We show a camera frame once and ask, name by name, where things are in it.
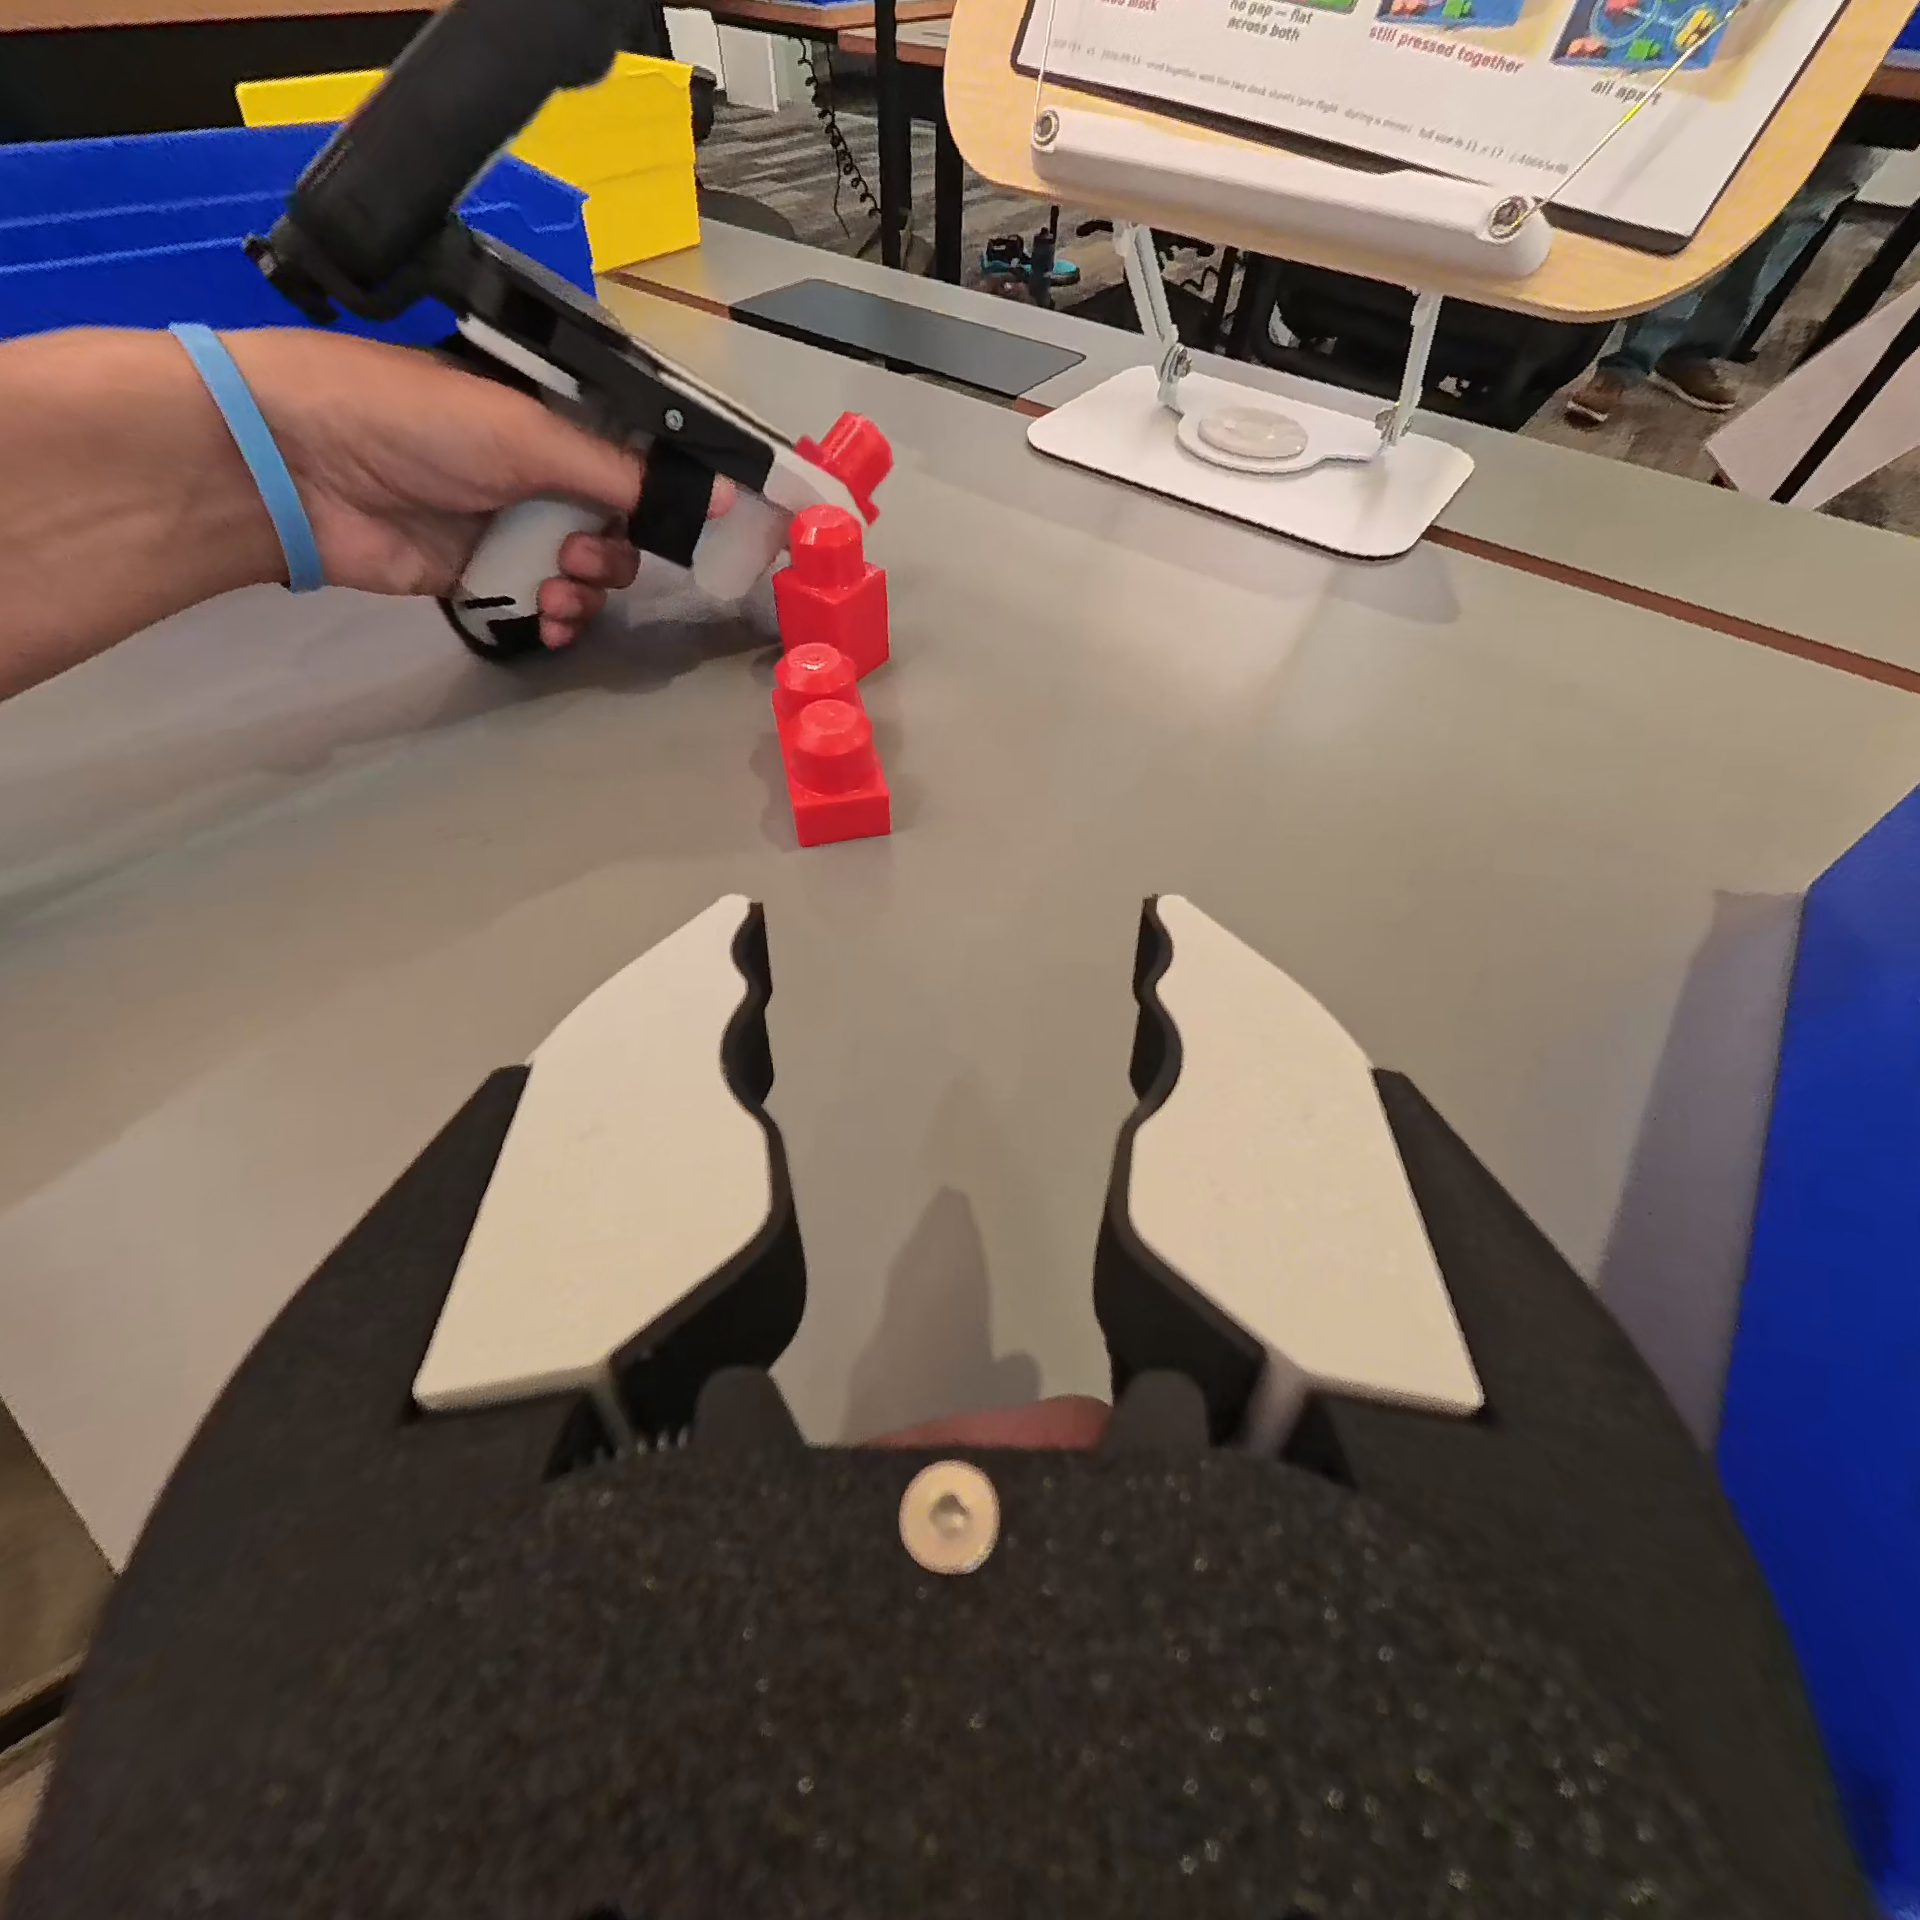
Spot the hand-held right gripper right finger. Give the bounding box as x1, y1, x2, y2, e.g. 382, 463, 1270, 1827
1097, 893, 1488, 1421

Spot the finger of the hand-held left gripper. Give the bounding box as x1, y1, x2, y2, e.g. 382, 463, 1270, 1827
697, 429, 878, 596

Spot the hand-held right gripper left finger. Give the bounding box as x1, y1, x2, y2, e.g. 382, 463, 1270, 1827
412, 893, 807, 1418

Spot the red toy building block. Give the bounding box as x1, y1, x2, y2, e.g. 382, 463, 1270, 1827
772, 503, 894, 678
797, 411, 896, 518

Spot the red two-stud toy block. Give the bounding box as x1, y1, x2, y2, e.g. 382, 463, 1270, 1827
772, 639, 896, 852

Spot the blue plastic bin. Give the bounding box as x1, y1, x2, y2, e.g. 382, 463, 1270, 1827
0, 119, 597, 337
1711, 786, 1920, 1920

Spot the person's left forearm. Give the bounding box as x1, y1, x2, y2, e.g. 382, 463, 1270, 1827
0, 316, 303, 697

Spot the person's left hand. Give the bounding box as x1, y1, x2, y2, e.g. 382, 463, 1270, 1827
226, 323, 722, 601

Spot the yellow plastic bin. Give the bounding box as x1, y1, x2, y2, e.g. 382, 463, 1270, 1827
235, 52, 702, 271

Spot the black flat panel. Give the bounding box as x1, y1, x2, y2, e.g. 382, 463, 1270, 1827
730, 279, 1088, 401

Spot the blue wristband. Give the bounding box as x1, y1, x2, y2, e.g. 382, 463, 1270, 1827
168, 321, 333, 594

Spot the wooden display board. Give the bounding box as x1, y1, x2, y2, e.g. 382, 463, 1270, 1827
946, 0, 1920, 326

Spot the printed instruction sheet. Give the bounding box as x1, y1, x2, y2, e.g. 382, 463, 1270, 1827
1014, 0, 1849, 248

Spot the white angled panel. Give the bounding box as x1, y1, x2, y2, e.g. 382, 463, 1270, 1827
1711, 269, 1920, 505

